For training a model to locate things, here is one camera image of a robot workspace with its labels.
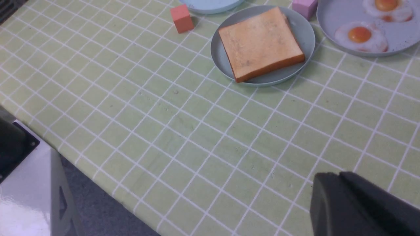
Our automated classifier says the light blue bread plate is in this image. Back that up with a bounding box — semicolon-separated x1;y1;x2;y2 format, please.
179;0;244;14

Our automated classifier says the pink cube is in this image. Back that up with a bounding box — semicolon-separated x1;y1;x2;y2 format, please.
292;0;318;21

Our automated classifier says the toast slice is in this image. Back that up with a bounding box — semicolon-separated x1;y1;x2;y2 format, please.
219;7;305;83

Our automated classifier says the fried egg back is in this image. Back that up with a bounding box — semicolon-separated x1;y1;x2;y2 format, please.
362;0;413;22

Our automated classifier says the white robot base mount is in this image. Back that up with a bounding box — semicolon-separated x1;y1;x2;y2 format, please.
0;120;85;236

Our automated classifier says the fried egg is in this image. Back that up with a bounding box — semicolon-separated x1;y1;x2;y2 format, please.
362;0;413;22
334;21;389;53

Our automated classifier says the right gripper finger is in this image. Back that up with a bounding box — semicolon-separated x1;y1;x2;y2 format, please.
309;172;420;236

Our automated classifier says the green checkered tablecloth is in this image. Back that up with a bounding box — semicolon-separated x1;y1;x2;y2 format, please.
0;0;419;236

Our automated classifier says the salmon red cube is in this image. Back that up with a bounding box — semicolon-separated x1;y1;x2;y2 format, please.
170;4;195;33

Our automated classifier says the fried egg front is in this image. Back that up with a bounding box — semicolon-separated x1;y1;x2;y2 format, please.
334;21;389;53

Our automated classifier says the grey egg plate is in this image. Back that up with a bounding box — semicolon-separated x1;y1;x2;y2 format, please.
316;0;419;57

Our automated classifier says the teal center plate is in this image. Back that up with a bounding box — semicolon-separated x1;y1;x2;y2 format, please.
210;5;315;87

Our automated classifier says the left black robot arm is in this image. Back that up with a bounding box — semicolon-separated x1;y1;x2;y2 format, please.
0;107;40;183

